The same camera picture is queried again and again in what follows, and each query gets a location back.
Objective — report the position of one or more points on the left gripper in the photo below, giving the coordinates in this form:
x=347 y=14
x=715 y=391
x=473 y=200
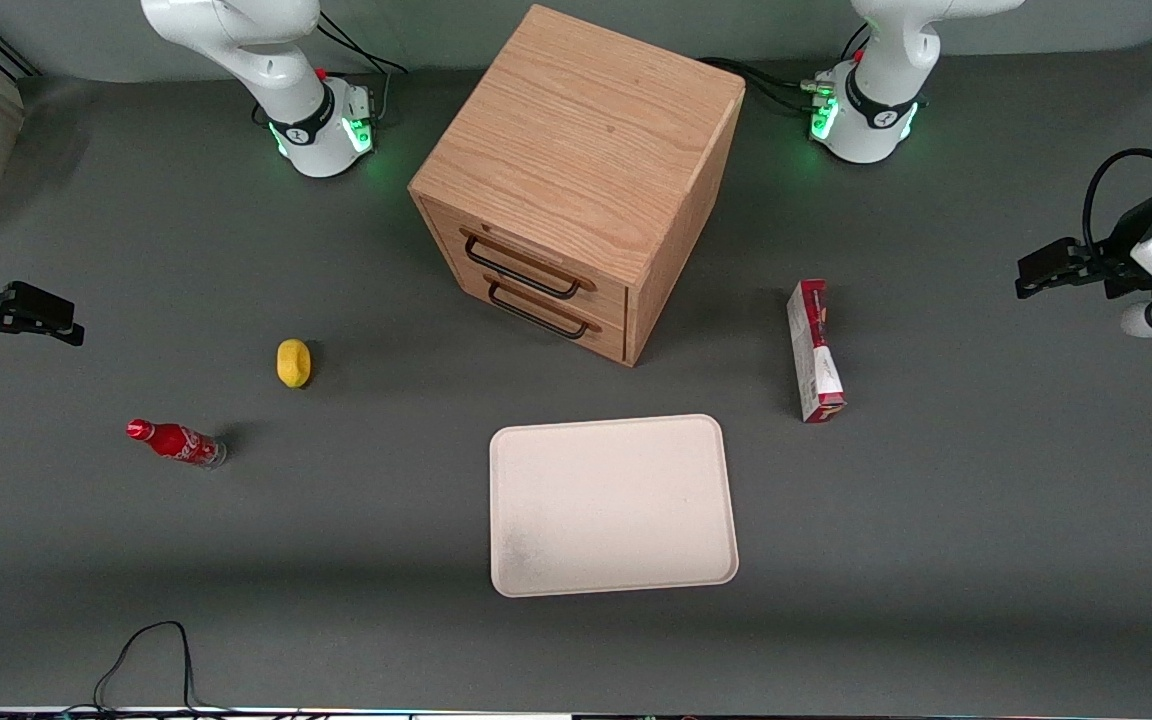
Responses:
x=1112 y=263

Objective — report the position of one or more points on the red cookie box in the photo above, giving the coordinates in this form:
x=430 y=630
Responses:
x=814 y=360

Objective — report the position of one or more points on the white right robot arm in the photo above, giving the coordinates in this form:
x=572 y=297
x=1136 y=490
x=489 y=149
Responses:
x=306 y=110

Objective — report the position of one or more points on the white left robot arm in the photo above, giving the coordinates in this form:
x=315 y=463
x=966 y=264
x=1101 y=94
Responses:
x=876 y=100

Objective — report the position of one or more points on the beige rectangular tray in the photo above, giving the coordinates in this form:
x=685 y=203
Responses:
x=611 y=505

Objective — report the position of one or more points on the red cola bottle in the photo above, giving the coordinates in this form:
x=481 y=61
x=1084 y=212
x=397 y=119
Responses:
x=176 y=441

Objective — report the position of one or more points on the yellow lemon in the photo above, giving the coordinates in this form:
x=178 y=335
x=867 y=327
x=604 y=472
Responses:
x=293 y=363

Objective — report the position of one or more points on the wooden two-drawer cabinet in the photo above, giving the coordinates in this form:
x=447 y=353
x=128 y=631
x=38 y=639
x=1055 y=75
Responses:
x=576 y=140

